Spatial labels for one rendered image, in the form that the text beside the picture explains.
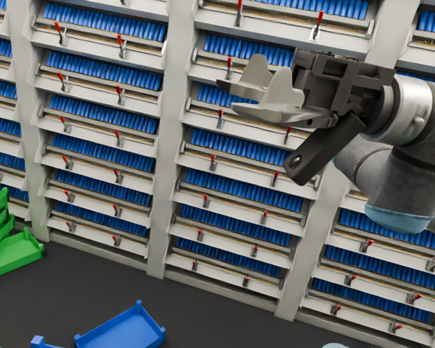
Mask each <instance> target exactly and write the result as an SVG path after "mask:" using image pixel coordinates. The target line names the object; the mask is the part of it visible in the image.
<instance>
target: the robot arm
mask: <svg viewBox="0 0 435 348"><path fill-rule="evenodd" d="M345 57H346V58H345ZM350 58H351V59H350ZM396 71H397V70H395V69H392V68H387V67H384V66H380V65H376V64H370V63H367V62H363V61H359V60H358V59H357V58H355V57H350V56H345V55H343V56H339V55H334V54H333V52H330V51H328V52H327V53H325V52H324V51H317V50H306V49H302V48H296V51H295V54H294V57H293V61H292V64H291V69H290V68H288V67H286V66H283V67H281V68H279V69H278V70H277V71H276V73H275V75H272V74H271V73H270V72H269V67H268V63H267V58H266V57H265V56H264V55H262V54H254V55H253V56H252V57H251V58H250V60H249V62H248V64H247V65H246V68H245V69H244V72H243V73H242V76H241V78H240V80H239V82H235V81H228V80H223V79H216V84H217V85H218V86H219V87H220V88H221V89H222V90H223V91H224V92H225V93H226V94H230V95H236V96H239V97H243V98H247V99H252V100H255V101H257V102H260V103H259V104H247V103H231V105H230V108H231V109H232V110H233V111H234V112H235V113H237V114H238V115H239V116H240V117H241V118H243V119H249V120H253V121H257V122H263V123H267V124H277V125H278V124H279V125H280V126H288V127H295V128H316V129H315V131H314V132H312V134H310V136H308V138H306V140H305V141H303V143H301V145H299V147H297V149H296V150H295V151H294V152H292V154H290V156H288V158H286V160H285V161H283V163H282V166H283V168H284V170H285V171H286V172H287V174H288V175H289V177H290V178H291V180H293V181H294V182H295V183H296V184H297V185H299V186H304V185H305V184H306V183H307V182H308V181H309V180H310V179H311V178H312V177H314V176H315V175H316V174H317V173H318V172H319V171H320V170H321V169H322V168H323V167H324V166H325V165H326V164H328V163H329V162H330V161H332V162H333V164H334V166H335V167H336V168H337V169H338V170H339V171H341V172H342V173H343V174H344V175H345V176H346V177H347V178H348V179H349V180H350V181H351V182H352V183H353V184H354V185H355V186H356V187H357V188H358V189H359V190H360V191H361V192H362V193H363V194H364V195H365V196H366V197H367V198H368V201H367V203H365V209H364V211H365V214H366V215H367V217H369V218H370V219H371V220H373V221H374V222H375V223H377V224H379V225H381V226H383V227H385V228H387V229H390V230H392V231H397V232H400V233H408V234H415V233H420V232H422V231H423V230H424V229H425V228H426V229H428V230H430V231H431V232H432V233H434V234H435V82H431V81H425V80H422V79H417V78H413V77H408V76H404V75H397V74H395V73H396ZM263 87H264V88H263ZM266 88H267V89H266ZM387 144H390V145H394V147H393V148H391V147H390V146H388V145H387Z"/></svg>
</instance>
